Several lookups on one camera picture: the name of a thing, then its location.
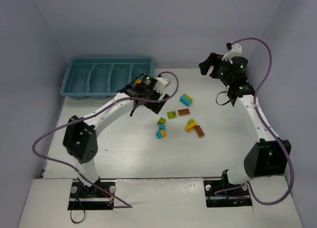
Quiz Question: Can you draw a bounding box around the yellow long lego brick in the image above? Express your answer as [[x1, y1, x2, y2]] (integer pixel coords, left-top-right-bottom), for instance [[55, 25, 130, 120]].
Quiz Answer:
[[185, 122, 197, 132]]

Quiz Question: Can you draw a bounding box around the small green lego brick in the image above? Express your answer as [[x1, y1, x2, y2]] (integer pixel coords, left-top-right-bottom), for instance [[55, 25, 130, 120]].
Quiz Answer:
[[187, 119, 195, 125]]

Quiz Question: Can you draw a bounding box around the small yellow lego brick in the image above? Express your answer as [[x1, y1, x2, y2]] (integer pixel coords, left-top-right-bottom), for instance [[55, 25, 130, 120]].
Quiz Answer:
[[160, 129, 166, 137]]

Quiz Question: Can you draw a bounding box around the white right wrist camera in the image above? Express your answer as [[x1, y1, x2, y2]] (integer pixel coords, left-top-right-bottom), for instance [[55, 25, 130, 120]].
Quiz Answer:
[[221, 43, 242, 64]]

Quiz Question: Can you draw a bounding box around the cyan square lego brick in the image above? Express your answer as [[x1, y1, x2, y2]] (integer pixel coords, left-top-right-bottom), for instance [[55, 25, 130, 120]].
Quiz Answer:
[[158, 124, 165, 130]]

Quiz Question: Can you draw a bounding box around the green long lego brick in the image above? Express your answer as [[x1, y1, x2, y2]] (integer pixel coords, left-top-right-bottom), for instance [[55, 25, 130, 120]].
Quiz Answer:
[[183, 94, 193, 103]]

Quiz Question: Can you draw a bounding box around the brown long lego brick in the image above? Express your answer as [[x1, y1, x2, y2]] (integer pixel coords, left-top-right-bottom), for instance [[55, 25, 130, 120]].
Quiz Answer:
[[194, 125, 205, 138]]

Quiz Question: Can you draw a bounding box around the teal compartment tray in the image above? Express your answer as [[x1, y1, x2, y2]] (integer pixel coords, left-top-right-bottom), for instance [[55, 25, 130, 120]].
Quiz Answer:
[[60, 56, 154, 100]]

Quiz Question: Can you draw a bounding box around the black left cable loop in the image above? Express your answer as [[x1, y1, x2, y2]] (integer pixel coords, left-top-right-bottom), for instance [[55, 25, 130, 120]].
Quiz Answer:
[[70, 198, 86, 224]]

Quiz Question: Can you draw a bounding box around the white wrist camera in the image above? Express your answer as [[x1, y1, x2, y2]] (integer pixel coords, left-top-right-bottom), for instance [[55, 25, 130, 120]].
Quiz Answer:
[[221, 43, 242, 64], [154, 77, 170, 94]]

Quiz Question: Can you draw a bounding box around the green square lego brick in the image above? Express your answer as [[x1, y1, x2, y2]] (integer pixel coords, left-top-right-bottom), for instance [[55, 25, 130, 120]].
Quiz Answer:
[[157, 117, 166, 125]]

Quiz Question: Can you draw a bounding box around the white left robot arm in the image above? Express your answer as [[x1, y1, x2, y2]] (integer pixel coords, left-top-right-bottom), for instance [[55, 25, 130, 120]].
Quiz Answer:
[[62, 74, 169, 187]]

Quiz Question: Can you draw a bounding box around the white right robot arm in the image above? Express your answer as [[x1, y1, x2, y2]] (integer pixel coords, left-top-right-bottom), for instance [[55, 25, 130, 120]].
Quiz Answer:
[[199, 53, 291, 184]]

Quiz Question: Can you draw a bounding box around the cyan long lego brick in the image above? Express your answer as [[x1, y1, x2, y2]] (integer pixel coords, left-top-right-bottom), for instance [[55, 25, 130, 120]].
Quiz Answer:
[[179, 95, 192, 107]]

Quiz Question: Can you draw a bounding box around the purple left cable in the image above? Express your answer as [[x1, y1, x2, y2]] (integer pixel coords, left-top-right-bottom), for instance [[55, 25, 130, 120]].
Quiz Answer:
[[32, 71, 180, 209]]

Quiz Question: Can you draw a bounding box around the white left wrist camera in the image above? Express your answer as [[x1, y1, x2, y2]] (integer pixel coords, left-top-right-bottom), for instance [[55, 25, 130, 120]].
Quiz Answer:
[[154, 77, 170, 94]]

